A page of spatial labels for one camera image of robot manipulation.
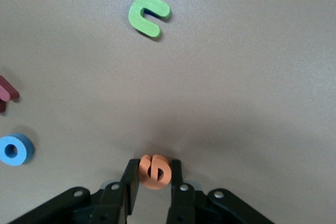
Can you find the red letter s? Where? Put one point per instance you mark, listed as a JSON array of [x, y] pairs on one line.
[[6, 93]]

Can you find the blue letter o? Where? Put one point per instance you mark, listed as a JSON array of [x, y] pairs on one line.
[[22, 150]]

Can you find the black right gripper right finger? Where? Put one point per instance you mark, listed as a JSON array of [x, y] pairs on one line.
[[186, 203]]

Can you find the orange letter e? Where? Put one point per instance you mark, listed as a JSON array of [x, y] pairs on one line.
[[143, 174]]

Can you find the green letter u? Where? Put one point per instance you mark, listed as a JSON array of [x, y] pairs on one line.
[[136, 16]]

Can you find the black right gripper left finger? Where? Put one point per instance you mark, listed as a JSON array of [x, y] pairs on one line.
[[113, 203]]

